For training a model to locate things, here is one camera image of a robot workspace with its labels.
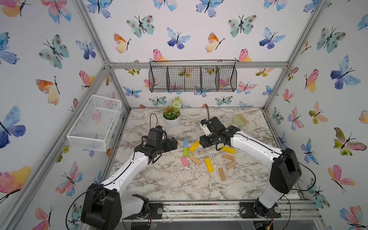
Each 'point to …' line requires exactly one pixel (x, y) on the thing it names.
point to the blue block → (186, 143)
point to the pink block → (184, 161)
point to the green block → (186, 152)
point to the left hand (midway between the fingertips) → (172, 142)
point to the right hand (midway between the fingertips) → (204, 139)
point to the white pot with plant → (171, 113)
